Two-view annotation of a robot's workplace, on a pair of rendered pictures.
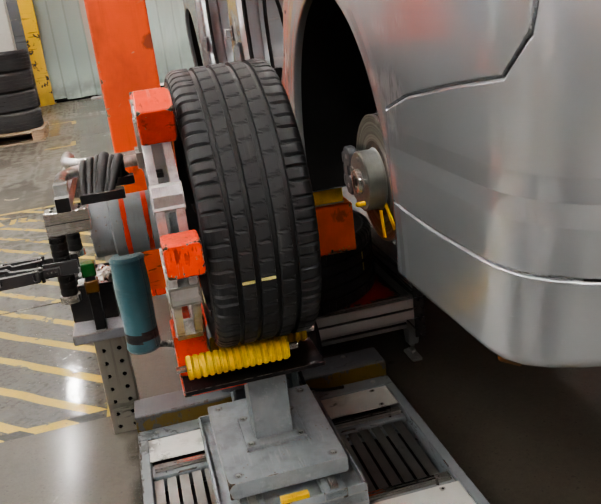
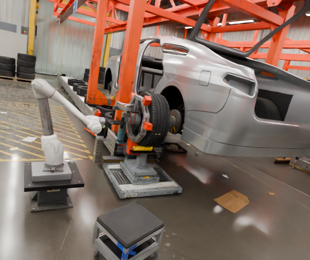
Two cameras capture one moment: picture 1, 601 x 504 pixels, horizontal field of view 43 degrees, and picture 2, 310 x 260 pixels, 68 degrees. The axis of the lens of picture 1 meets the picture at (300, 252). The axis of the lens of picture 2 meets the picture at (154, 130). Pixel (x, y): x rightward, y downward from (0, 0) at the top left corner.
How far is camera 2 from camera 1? 1.30 m
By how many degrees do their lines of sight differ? 18
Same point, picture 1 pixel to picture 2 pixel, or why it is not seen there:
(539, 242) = (215, 135)
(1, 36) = (23, 48)
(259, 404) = (141, 159)
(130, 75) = (127, 88)
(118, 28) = (128, 78)
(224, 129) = (158, 106)
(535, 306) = (211, 145)
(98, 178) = (134, 109)
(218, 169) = (157, 113)
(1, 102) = (23, 69)
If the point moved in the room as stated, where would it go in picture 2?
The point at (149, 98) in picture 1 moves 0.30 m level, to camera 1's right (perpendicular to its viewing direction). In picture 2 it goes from (148, 97) to (173, 101)
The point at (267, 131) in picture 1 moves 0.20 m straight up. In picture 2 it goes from (165, 109) to (168, 91)
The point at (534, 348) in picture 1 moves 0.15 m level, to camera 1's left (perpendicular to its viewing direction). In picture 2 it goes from (209, 151) to (196, 149)
